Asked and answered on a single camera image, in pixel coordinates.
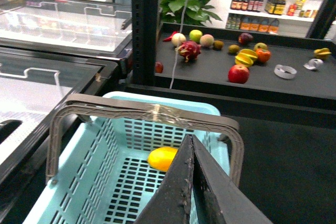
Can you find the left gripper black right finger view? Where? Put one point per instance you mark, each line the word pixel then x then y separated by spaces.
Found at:
pixel 217 198

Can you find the white foam net crumpled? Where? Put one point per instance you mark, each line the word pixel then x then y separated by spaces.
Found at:
pixel 313 64

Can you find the brown kiwi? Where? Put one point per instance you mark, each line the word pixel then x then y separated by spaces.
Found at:
pixel 218 45
pixel 233 49

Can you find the yellow star fruit right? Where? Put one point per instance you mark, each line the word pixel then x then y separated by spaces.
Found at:
pixel 322 53

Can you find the brown basket handle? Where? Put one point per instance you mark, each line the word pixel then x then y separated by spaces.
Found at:
pixel 86 106

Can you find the red chili pepper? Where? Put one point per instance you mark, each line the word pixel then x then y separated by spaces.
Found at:
pixel 169 38

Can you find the large red apple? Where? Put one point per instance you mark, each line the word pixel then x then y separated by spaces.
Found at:
pixel 238 74

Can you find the brown kiwi right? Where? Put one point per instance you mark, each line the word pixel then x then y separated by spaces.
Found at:
pixel 233 49

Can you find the green apple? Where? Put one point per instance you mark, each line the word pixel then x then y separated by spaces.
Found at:
pixel 195 35

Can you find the yellow star fruit front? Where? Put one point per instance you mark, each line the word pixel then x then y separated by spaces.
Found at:
pixel 246 57

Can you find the pale peach fruit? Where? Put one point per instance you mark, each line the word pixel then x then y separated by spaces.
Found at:
pixel 206 40

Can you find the red dragon fruit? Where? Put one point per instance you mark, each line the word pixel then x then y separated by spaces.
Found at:
pixel 189 50

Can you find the orange persimmon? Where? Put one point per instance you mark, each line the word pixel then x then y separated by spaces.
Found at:
pixel 263 55

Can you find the black shelf post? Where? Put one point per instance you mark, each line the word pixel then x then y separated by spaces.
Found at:
pixel 145 19

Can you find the small dark red apple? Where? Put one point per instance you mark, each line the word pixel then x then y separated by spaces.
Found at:
pixel 159 67

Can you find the glass top freezer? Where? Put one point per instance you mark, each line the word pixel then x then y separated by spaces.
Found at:
pixel 50 49

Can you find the yellow star fruit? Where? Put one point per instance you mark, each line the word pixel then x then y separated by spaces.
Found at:
pixel 322 53
pixel 246 57

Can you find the yellow mango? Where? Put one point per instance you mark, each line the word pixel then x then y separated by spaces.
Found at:
pixel 161 158

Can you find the light blue plastic shopping basket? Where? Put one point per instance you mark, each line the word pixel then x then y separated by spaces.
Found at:
pixel 104 176

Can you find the brown kiwi left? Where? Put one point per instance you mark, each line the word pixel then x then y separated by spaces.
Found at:
pixel 218 45

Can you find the dark purple fruit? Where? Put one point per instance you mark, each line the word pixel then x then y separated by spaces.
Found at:
pixel 245 38

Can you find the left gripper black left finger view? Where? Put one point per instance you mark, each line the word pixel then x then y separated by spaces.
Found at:
pixel 171 203

